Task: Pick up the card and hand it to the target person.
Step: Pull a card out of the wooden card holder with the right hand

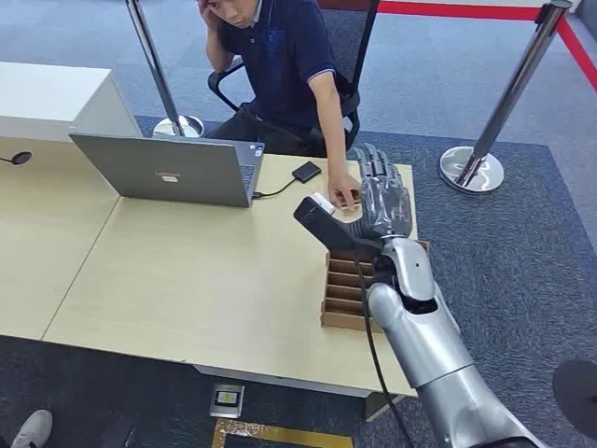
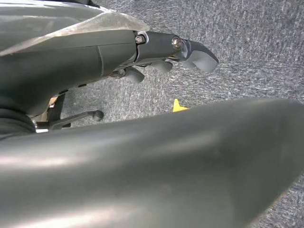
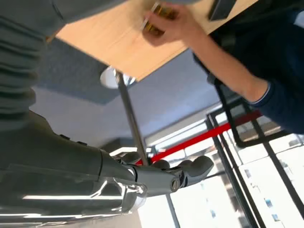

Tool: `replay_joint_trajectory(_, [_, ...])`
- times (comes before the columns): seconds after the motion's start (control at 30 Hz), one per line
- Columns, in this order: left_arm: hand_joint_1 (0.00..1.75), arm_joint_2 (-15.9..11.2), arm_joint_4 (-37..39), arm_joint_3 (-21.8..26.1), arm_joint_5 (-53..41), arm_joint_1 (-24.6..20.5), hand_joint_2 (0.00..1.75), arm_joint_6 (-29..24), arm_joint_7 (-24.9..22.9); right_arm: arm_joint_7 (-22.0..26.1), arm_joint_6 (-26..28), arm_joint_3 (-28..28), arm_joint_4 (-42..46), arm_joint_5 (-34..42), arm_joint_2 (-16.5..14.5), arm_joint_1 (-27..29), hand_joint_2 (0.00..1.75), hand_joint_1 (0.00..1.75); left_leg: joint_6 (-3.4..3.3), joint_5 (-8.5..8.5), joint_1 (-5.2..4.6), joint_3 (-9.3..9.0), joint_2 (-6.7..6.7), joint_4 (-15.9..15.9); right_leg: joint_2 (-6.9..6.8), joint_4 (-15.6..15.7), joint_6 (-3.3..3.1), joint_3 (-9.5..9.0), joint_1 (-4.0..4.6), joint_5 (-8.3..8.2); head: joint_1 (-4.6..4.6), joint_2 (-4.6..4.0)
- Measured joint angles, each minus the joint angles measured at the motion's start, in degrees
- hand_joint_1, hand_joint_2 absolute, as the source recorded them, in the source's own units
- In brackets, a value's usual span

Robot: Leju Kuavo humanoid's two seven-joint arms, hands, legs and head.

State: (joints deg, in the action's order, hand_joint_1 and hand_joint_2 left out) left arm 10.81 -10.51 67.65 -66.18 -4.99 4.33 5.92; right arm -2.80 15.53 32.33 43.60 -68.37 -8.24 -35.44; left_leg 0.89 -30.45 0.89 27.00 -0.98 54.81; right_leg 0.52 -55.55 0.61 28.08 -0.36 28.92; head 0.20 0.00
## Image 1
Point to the black card reader box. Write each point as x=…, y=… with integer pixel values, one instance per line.
x=306, y=172

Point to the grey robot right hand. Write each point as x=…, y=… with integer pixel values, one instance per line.
x=385, y=198

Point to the person's right hand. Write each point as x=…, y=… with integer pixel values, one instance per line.
x=207, y=13

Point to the black office chair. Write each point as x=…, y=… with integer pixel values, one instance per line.
x=347, y=43

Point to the person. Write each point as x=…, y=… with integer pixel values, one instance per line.
x=284, y=62

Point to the person's right forearm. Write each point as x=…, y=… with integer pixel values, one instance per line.
x=216, y=52

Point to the white cabinet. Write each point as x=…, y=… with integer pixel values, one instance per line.
x=47, y=93

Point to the grey laptop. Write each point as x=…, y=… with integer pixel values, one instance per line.
x=172, y=173

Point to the red barrier belt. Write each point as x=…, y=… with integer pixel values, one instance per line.
x=466, y=10

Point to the wooden slotted card holder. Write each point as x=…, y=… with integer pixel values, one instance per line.
x=343, y=290

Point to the person's left forearm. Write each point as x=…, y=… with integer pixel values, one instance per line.
x=332, y=130

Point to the black round disc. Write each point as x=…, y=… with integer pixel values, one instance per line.
x=578, y=396

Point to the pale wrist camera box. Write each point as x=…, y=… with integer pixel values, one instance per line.
x=322, y=203

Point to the person's left hand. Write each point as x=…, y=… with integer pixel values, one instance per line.
x=340, y=185

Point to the chrome stanchion post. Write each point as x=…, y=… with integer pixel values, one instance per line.
x=513, y=93
x=154, y=68

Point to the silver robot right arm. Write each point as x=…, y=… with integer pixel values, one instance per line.
x=434, y=346

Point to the black round desk puck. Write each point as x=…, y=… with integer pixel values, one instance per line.
x=21, y=158

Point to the metal floor socket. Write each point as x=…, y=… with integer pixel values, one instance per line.
x=226, y=400

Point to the brown card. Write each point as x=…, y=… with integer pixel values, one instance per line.
x=354, y=199

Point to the grey shoe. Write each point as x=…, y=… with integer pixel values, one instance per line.
x=33, y=430

